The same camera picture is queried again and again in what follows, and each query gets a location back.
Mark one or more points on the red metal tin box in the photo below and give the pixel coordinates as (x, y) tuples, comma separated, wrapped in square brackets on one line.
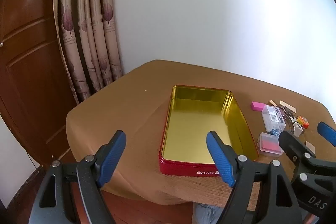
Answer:
[(194, 129)]

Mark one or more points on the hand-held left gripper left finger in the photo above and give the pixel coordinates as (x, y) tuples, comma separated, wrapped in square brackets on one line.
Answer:
[(111, 158)]

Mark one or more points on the small white block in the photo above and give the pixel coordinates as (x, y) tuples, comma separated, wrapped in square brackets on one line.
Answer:
[(309, 147)]

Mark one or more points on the small clear plastic box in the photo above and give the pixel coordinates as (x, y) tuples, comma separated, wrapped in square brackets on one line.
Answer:
[(270, 145)]

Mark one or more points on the beige wooden block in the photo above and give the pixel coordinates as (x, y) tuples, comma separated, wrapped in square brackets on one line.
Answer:
[(288, 106)]

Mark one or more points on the person's legs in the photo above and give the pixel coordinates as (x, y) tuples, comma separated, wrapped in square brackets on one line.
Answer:
[(204, 213)]

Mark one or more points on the shiny metal tool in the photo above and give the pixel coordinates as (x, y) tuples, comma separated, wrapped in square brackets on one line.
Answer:
[(298, 128)]

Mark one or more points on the brown wooden door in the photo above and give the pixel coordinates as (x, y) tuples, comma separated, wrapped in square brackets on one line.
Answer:
[(26, 69)]

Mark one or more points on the blue patterned small case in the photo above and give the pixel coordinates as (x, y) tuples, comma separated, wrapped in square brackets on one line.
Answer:
[(275, 132)]

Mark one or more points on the pink rectangular block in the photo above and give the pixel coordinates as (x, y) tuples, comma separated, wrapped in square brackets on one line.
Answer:
[(258, 106)]

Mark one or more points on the leaf patterned beige curtain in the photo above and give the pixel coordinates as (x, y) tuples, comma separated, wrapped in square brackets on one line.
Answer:
[(86, 29)]

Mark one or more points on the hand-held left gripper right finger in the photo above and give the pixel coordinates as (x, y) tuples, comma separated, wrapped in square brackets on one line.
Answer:
[(219, 158)]

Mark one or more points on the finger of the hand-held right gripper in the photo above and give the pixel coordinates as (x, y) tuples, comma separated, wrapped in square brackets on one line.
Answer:
[(327, 132), (291, 145)]

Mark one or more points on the large clear labelled plastic box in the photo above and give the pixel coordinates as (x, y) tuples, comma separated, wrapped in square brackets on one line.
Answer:
[(273, 117)]

